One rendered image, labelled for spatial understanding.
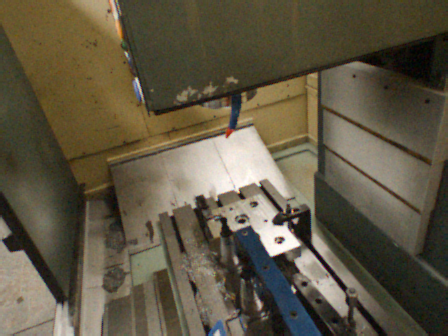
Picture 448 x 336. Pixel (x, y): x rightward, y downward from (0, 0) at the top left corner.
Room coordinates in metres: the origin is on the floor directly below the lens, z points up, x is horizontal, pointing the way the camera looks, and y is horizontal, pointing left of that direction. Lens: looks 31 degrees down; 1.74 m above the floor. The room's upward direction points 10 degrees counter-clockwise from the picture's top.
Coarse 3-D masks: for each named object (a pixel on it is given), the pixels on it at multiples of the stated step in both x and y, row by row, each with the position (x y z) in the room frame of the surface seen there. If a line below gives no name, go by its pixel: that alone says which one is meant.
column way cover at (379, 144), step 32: (352, 64) 0.98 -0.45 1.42; (352, 96) 0.95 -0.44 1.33; (384, 96) 0.82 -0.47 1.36; (416, 96) 0.73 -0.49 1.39; (352, 128) 0.95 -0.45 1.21; (384, 128) 0.81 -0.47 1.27; (416, 128) 0.71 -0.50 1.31; (352, 160) 0.94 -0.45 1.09; (384, 160) 0.81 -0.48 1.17; (416, 160) 0.70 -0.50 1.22; (352, 192) 0.94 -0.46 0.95; (384, 192) 0.80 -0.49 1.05; (416, 192) 0.69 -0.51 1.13; (384, 224) 0.78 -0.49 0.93; (416, 224) 0.67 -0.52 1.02
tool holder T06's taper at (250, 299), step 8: (240, 280) 0.38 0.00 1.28; (248, 280) 0.37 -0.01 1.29; (256, 280) 0.37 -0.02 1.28; (240, 288) 0.37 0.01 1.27; (248, 288) 0.36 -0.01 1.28; (256, 288) 0.37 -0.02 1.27; (240, 296) 0.38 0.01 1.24; (248, 296) 0.36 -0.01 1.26; (256, 296) 0.36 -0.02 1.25; (248, 304) 0.36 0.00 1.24; (256, 304) 0.36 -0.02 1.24
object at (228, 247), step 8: (232, 232) 0.48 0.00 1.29; (224, 240) 0.47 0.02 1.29; (232, 240) 0.47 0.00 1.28; (224, 248) 0.47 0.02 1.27; (232, 248) 0.47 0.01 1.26; (224, 256) 0.47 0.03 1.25; (232, 256) 0.47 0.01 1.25; (240, 256) 0.48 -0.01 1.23; (224, 264) 0.47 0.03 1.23; (232, 264) 0.46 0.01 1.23
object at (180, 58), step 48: (144, 0) 0.43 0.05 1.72; (192, 0) 0.44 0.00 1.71; (240, 0) 0.46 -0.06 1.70; (288, 0) 0.47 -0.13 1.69; (336, 0) 0.49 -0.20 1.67; (384, 0) 0.51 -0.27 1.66; (432, 0) 0.53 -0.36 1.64; (144, 48) 0.43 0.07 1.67; (192, 48) 0.44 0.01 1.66; (240, 48) 0.46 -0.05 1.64; (288, 48) 0.47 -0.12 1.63; (336, 48) 0.49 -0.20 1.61; (384, 48) 0.51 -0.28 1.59; (192, 96) 0.44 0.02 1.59
